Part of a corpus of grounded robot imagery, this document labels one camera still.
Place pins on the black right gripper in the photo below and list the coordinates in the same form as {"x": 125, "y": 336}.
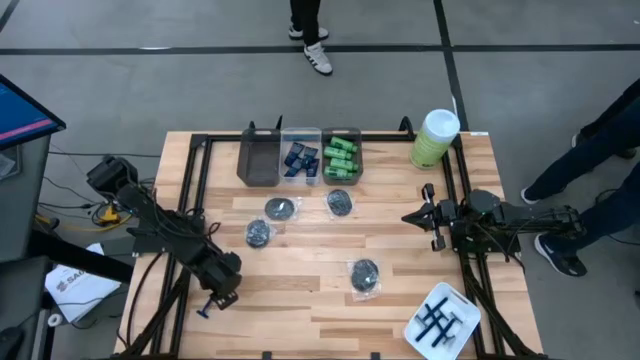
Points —
{"x": 442, "y": 215}

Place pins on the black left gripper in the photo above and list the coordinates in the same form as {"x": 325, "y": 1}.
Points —
{"x": 222, "y": 275}

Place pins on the dark blue disposable razor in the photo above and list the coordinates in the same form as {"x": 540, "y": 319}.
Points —
{"x": 440, "y": 320}
{"x": 204, "y": 313}
{"x": 445, "y": 332}
{"x": 452, "y": 322}
{"x": 430, "y": 317}

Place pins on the black round pad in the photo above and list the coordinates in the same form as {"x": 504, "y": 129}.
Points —
{"x": 364, "y": 275}
{"x": 258, "y": 233}
{"x": 340, "y": 202}
{"x": 280, "y": 208}

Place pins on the small green bottle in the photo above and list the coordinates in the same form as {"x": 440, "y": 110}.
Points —
{"x": 344, "y": 164}
{"x": 337, "y": 173}
{"x": 344, "y": 144}
{"x": 336, "y": 153}

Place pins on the dark blue toiletry tube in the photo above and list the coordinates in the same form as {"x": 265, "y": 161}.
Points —
{"x": 294, "y": 169}
{"x": 310, "y": 154}
{"x": 294, "y": 151}
{"x": 312, "y": 169}

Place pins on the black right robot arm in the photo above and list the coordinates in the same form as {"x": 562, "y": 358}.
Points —
{"x": 530, "y": 220}

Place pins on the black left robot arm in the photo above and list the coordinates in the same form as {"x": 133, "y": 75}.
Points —
{"x": 150, "y": 215}

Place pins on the green disinfecting wipes canister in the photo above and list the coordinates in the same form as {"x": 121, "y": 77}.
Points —
{"x": 432, "y": 145}

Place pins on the smoky grey plastic bin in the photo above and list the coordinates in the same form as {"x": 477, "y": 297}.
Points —
{"x": 357, "y": 177}
{"x": 259, "y": 160}

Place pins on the white plastic tray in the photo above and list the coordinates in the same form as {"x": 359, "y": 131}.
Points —
{"x": 425, "y": 345}

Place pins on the yellow connector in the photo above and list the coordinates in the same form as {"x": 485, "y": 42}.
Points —
{"x": 110, "y": 216}

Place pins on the clear plastic bin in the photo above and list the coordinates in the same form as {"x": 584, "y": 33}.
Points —
{"x": 301, "y": 135}

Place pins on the white printed paper bag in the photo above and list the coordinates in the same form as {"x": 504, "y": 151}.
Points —
{"x": 75, "y": 290}

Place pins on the black stand beam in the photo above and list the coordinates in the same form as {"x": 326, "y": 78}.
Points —
{"x": 80, "y": 257}

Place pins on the white tape roll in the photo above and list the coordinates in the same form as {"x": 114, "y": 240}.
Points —
{"x": 55, "y": 320}

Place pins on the person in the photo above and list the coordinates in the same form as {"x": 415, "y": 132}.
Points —
{"x": 630, "y": 95}
{"x": 615, "y": 220}
{"x": 306, "y": 20}

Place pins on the blue screen monitor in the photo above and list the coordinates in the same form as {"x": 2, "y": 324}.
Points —
{"x": 20, "y": 115}

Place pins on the black aluminium table frame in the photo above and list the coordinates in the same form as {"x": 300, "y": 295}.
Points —
{"x": 220, "y": 137}

